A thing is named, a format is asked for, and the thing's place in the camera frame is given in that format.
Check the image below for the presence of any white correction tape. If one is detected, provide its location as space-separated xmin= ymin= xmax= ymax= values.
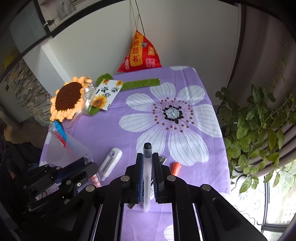
xmin=99 ymin=148 xmax=123 ymax=181

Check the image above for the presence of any pink checked pen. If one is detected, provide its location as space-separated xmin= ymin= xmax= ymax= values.
xmin=91 ymin=174 xmax=101 ymax=189

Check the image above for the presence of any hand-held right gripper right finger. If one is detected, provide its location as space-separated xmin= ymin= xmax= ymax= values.
xmin=152 ymin=152 xmax=267 ymax=241

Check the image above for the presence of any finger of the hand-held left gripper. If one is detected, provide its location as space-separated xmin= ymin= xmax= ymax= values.
xmin=27 ymin=164 xmax=63 ymax=186
xmin=62 ymin=161 xmax=99 ymax=198

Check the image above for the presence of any grey curtain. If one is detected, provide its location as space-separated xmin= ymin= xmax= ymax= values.
xmin=239 ymin=5 xmax=296 ymax=130

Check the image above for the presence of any translucent plastic cup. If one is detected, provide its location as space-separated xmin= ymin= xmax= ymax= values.
xmin=41 ymin=120 xmax=94 ymax=170

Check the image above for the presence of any clear pen with black cap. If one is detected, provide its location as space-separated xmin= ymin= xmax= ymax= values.
xmin=143 ymin=142 xmax=152 ymax=213

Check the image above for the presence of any window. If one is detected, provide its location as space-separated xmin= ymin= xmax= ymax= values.
xmin=261 ymin=160 xmax=296 ymax=235

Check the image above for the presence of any green crochet stem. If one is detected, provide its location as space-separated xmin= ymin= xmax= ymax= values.
xmin=89 ymin=73 xmax=161 ymax=116

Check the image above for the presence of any crochet sunflower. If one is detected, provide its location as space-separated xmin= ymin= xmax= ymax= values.
xmin=50 ymin=76 xmax=93 ymax=122

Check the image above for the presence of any green potted plant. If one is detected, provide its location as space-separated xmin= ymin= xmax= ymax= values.
xmin=215 ymin=42 xmax=296 ymax=194

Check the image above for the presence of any purple floral tablecloth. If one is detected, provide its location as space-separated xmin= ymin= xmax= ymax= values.
xmin=39 ymin=66 xmax=232 ymax=241

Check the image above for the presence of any frosted glass cabinet door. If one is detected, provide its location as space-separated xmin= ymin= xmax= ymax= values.
xmin=0 ymin=0 xmax=52 ymax=59

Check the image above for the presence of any group of pens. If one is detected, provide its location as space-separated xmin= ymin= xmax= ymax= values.
xmin=53 ymin=121 xmax=68 ymax=145

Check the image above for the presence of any hanging string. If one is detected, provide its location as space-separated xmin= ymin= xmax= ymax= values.
xmin=129 ymin=0 xmax=147 ymax=37

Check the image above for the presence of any tall pile of paper books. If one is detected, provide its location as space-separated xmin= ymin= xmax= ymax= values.
xmin=0 ymin=58 xmax=55 ymax=124

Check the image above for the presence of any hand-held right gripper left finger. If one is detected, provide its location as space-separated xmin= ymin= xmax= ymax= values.
xmin=55 ymin=152 xmax=143 ymax=241

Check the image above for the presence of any red pyramid cushion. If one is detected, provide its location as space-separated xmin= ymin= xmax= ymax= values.
xmin=117 ymin=30 xmax=162 ymax=73

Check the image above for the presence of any red and white pen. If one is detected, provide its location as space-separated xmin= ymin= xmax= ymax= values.
xmin=57 ymin=130 xmax=69 ymax=149

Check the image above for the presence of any sunflower printed card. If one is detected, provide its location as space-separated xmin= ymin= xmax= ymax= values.
xmin=91 ymin=79 xmax=125 ymax=111

